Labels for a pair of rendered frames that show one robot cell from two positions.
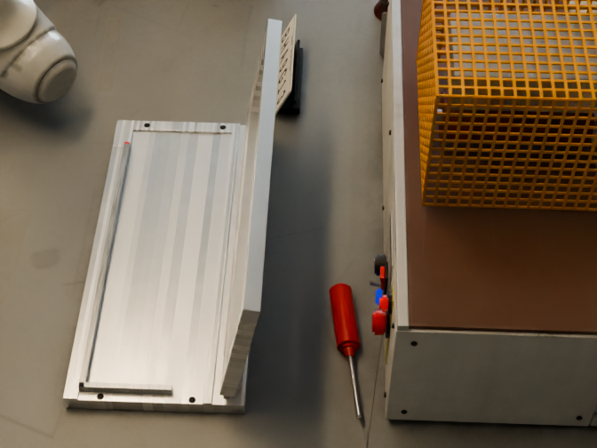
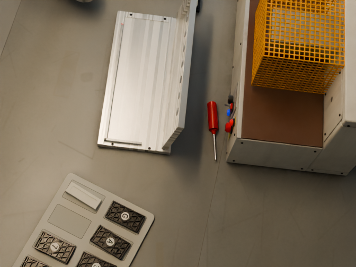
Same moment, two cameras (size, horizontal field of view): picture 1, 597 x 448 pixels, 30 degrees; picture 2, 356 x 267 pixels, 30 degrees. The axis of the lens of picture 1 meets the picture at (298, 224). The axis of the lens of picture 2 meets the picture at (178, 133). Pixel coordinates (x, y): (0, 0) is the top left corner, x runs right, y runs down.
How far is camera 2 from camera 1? 66 cm
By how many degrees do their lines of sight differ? 17
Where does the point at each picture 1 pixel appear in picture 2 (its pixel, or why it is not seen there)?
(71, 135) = (95, 15)
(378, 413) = (223, 158)
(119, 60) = not seen: outside the picture
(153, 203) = (133, 55)
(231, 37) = not seen: outside the picture
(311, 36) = not seen: outside the picture
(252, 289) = (181, 118)
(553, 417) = (291, 167)
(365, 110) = (228, 13)
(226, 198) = (166, 55)
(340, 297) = (212, 108)
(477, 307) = (268, 131)
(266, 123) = (189, 39)
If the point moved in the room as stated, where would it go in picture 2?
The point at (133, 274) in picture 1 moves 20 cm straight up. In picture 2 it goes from (125, 89) to (125, 56)
